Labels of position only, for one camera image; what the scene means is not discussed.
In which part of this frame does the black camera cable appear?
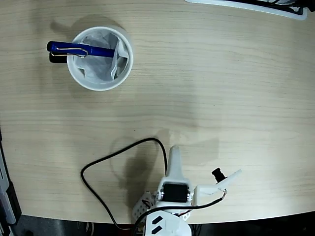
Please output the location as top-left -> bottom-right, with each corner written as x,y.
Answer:
80,137 -> 228,236

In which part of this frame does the blue pen with metal clip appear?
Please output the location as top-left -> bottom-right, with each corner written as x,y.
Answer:
46,40 -> 117,59

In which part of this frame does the wrist camera on white mount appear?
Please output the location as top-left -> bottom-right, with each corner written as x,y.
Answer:
193,167 -> 243,207

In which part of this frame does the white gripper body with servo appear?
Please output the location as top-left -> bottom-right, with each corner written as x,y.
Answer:
155,176 -> 195,209

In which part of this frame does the white perforated base bracket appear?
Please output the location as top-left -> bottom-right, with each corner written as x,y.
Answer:
132,191 -> 156,220

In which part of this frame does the white mug with black handle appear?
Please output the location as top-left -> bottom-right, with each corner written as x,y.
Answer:
48,26 -> 134,92

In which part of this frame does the black device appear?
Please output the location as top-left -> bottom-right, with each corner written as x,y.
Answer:
255,0 -> 315,12

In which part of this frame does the crumpled white tissue paper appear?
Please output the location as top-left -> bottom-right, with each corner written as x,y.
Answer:
73,32 -> 129,84

